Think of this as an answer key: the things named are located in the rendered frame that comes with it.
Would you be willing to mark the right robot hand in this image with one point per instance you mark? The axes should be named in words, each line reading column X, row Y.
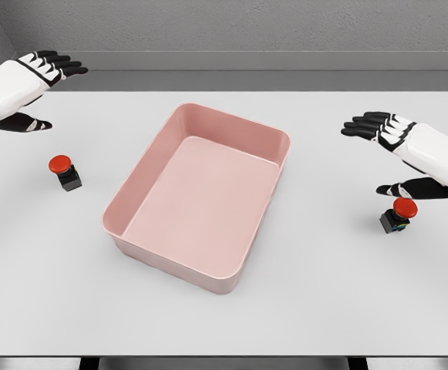
column 426, row 152

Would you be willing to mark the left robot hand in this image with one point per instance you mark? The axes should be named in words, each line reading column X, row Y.
column 13, row 86

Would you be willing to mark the pink rectangular basket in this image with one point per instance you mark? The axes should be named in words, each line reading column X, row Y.
column 196, row 200

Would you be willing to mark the red button industrial switch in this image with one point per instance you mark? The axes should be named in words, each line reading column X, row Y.
column 398, row 216
column 65, row 172

